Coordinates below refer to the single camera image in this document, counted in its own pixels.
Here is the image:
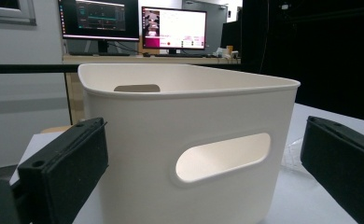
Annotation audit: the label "grey window frame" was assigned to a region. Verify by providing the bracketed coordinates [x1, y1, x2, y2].
[0, 0, 36, 26]

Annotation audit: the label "black curtain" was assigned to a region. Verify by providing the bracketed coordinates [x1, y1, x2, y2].
[240, 0, 364, 124]

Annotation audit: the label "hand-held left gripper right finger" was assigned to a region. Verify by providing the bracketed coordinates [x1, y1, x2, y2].
[301, 115, 364, 224]

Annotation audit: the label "pale clutter pile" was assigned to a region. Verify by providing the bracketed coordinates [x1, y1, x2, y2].
[215, 45, 241, 60]

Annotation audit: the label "bright-screen computer monitor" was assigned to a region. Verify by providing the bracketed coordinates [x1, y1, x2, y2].
[141, 6, 208, 56]

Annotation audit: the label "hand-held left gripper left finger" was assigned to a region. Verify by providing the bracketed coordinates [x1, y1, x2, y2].
[17, 117, 109, 224]

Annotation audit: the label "dark-screen computer monitor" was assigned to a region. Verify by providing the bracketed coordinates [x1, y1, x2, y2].
[57, 0, 140, 56]

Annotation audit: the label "black horizontal bar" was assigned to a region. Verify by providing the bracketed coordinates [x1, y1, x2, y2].
[0, 63, 80, 75]

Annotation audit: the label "white plastic basket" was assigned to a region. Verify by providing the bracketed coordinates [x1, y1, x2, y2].
[77, 63, 301, 224]

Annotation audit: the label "black keyboard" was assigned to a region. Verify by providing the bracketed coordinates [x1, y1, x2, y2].
[69, 51, 132, 57]
[154, 53, 204, 59]

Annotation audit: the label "wooden table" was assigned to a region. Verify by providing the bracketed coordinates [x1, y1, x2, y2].
[41, 124, 73, 134]

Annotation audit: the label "wooden desk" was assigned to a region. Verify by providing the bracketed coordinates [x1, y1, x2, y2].
[62, 53, 242, 125]

